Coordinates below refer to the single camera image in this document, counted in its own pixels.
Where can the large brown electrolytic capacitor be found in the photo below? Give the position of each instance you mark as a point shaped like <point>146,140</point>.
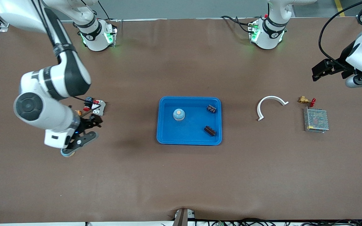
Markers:
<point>210,130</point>

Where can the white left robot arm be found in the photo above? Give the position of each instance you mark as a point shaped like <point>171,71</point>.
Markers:
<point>270,31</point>

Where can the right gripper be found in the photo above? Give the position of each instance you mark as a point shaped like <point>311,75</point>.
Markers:
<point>86,125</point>

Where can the white red circuit breaker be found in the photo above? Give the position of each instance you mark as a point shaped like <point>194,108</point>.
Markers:
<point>99,103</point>

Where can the metal mesh power supply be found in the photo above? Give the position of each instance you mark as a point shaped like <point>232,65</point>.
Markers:
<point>316,120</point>

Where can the red orange push button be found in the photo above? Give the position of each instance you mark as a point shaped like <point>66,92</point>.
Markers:
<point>78,112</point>

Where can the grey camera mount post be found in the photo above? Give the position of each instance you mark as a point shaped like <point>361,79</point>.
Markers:
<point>182,218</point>

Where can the small brown electrolytic capacitor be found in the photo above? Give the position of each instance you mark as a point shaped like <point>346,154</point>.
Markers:
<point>211,108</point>

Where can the blue dome bell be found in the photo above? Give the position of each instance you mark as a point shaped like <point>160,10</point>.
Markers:
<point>67,153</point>
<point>178,115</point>

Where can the red emergency stop button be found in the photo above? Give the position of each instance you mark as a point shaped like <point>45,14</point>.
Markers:
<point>89,100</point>

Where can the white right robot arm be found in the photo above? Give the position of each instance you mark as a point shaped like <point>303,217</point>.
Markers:
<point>42,110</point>

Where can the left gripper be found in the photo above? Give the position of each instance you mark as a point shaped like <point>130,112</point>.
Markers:
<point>342,63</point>

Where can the blue plastic tray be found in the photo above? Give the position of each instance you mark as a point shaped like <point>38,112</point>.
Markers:
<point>189,135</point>

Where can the white curved plastic bracket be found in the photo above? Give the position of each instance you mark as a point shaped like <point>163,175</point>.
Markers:
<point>272,97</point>

